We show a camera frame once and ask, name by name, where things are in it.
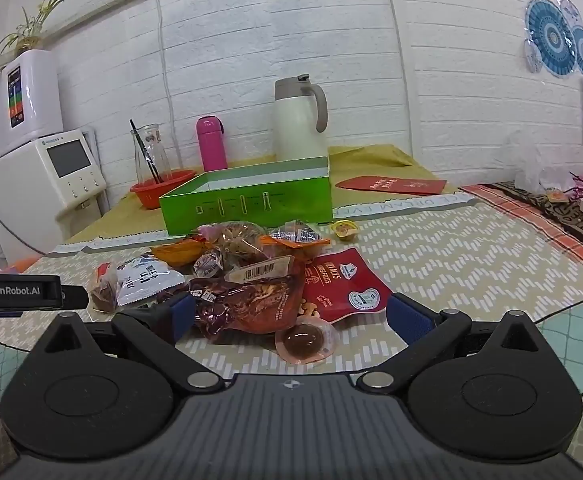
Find brown jelly cup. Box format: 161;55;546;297
275;321;336;365

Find small foil-lidded cup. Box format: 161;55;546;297
193;250;225;278

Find orange snack packet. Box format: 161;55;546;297
269;220;331;261
150;240;207;268

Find red nut pouch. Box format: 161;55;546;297
299;247;395;323

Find clear plastic bag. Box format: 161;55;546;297
514;152;579;193

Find orange plaid blanket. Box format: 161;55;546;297
461;180;583;263

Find black stirring stick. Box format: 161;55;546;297
130;119;163;184

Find red plastic bowl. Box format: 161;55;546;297
130;169;197;210

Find cream thermos jug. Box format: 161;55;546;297
273;74;330;162

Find green cardboard box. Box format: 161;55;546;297
159;156;333;237

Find clear glass carafe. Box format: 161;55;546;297
130;125;173;184

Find pink insulated bottle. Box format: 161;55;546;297
196;115;229;172

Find white water purifier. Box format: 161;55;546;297
0;50;65;156

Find orange plastic item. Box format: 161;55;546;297
2;256;42;273

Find white appliance with screen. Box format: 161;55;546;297
0;129;110;266

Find grey chevron patterned mat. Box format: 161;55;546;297
0;195;583;480

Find green potted plant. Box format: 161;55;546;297
0;0;67;58

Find white wall pipe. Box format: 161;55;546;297
0;0;252;73

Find large brown meat packet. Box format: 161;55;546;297
189;255;307;343

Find white and blue snack packet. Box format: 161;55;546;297
116;254;185;308

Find white wall cable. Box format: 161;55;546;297
156;0;182;171
379;0;415;153

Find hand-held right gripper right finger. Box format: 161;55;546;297
360;292;547;394

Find yellow tablecloth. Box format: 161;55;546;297
62;144;459;246

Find red envelope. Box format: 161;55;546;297
335;176;447;196

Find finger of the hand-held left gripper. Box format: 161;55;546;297
62;286;90;311

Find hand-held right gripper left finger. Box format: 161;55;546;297
32;292;226;395

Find blue fan wall decoration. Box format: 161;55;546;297
524;0;583;78

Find clear bag of broad beans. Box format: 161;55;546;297
196;221;272;266

